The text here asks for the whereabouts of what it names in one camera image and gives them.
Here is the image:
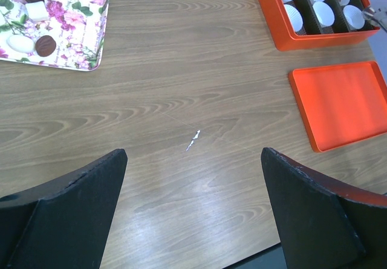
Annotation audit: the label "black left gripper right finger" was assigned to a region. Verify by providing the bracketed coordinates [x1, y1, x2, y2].
[261, 147, 386, 268]

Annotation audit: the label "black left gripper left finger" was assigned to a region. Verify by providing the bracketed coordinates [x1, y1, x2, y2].
[1, 149, 128, 268]

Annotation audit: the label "brown walnut chocolate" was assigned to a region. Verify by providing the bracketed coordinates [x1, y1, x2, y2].
[35, 35, 57, 57]

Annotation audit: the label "white square chocolate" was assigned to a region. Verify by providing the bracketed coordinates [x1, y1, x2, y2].
[25, 1, 50, 22]

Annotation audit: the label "metal tongs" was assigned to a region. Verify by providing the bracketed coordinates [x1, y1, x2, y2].
[362, 7, 387, 33]

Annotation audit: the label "white oval chocolate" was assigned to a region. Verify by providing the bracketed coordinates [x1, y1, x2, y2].
[7, 34, 34, 53]

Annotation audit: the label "orange chocolate box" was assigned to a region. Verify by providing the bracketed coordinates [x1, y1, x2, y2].
[258, 0, 380, 51]

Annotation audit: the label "orange box lid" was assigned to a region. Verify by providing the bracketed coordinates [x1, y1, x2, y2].
[288, 61, 386, 152]

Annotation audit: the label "floral tray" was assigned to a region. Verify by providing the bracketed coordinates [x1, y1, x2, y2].
[1, 0, 109, 71]

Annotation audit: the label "brown box insert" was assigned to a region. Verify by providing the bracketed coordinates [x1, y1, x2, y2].
[280, 0, 374, 36]

